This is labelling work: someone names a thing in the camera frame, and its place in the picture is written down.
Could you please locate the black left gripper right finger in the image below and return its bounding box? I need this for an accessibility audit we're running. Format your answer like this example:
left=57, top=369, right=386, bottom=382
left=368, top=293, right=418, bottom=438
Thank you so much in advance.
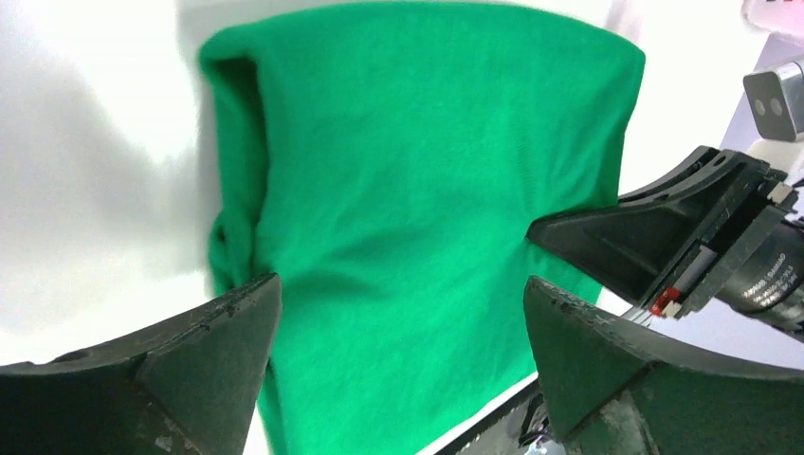
left=523, top=277, right=803, bottom=454

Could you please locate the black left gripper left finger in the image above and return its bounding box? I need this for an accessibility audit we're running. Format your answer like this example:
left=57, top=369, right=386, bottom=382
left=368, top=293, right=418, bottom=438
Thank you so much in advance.
left=1, top=274, right=282, bottom=454

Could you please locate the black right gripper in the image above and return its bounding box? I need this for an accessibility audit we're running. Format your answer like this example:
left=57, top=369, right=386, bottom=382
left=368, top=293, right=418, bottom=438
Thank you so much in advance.
left=526, top=146, right=803, bottom=342

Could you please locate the green t-shirt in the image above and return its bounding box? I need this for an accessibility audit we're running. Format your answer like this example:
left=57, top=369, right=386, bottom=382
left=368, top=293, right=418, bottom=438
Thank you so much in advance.
left=198, top=1, right=646, bottom=454

